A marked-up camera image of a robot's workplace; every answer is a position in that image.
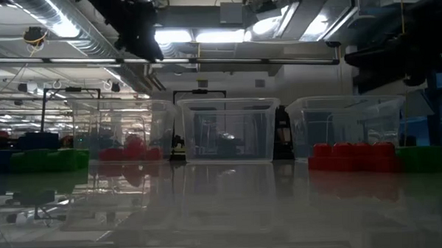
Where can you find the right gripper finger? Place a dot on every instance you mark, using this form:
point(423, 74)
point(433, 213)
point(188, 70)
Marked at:
point(389, 77)
point(377, 57)

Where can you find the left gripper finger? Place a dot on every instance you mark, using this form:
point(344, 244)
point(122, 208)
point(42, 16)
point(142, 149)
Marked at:
point(152, 45)
point(129, 42)

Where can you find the green toy block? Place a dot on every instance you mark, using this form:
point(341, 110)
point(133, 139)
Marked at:
point(421, 159)
point(84, 159)
point(41, 161)

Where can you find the large red toy block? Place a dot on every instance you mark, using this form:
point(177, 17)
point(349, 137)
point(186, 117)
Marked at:
point(135, 147)

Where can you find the ceiling light panel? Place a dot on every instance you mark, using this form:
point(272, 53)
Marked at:
point(219, 36)
point(173, 36)
point(269, 26)

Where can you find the clear plastic bin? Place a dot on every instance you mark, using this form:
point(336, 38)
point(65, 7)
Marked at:
point(345, 108)
point(228, 109)
point(95, 117)

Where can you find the grey ceiling box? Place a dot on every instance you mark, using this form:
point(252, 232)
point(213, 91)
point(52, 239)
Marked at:
point(232, 13)

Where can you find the black yellow device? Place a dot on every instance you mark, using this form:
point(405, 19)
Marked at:
point(178, 144)

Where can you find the silver ventilation duct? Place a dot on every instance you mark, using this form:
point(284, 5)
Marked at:
point(61, 28)

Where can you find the distant black rig frame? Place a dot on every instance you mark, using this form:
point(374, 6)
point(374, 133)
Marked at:
point(199, 91)
point(72, 89)

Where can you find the black overhead frame bar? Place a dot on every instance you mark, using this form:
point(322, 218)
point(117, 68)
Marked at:
point(300, 61)

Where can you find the wall vent grille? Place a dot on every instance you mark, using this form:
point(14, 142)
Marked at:
point(259, 83)

